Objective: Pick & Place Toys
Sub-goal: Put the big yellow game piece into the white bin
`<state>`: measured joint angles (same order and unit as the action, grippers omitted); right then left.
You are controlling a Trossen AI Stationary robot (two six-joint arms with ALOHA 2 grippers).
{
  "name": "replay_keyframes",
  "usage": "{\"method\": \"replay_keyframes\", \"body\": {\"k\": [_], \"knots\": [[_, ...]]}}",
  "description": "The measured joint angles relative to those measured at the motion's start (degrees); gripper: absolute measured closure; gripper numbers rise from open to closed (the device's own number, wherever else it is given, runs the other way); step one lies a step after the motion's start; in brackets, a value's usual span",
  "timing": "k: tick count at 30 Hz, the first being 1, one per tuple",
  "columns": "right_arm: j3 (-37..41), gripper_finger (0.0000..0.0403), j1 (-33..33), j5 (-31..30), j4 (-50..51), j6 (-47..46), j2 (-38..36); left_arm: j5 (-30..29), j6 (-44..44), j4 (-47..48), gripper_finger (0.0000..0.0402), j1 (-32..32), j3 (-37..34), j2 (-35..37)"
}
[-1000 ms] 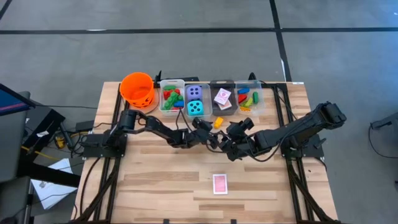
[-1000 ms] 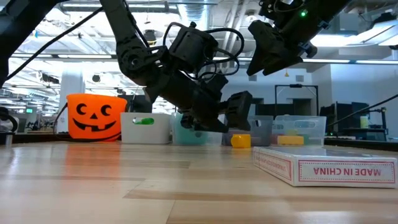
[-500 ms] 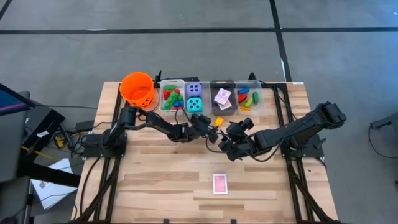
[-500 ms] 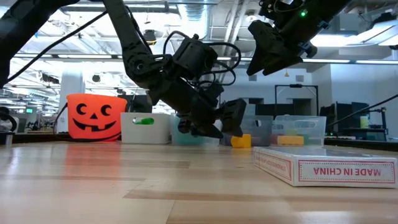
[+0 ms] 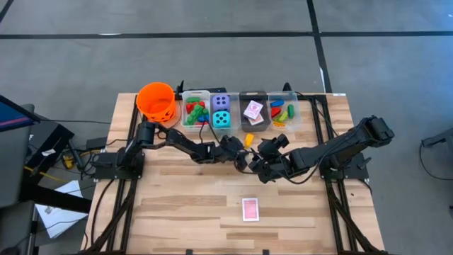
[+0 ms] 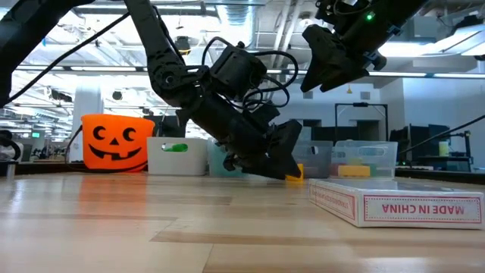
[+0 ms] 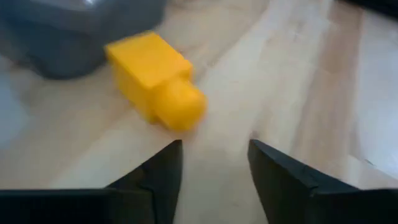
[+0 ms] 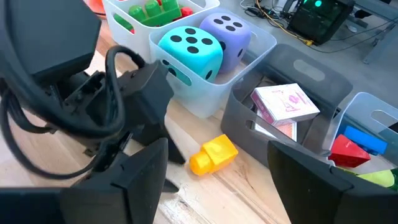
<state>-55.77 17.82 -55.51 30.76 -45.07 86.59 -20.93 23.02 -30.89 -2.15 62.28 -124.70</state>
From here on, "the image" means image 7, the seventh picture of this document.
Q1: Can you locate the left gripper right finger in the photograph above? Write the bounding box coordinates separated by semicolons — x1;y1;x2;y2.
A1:
248;139;398;224

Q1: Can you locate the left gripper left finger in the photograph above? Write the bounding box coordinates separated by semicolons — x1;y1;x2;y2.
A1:
0;139;183;224

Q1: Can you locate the yellow single-stud block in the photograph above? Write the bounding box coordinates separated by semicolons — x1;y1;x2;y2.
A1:
104;30;208;133

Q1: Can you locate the dark grey plastic bin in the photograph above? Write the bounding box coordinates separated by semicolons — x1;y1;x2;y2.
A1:
0;0;167;80

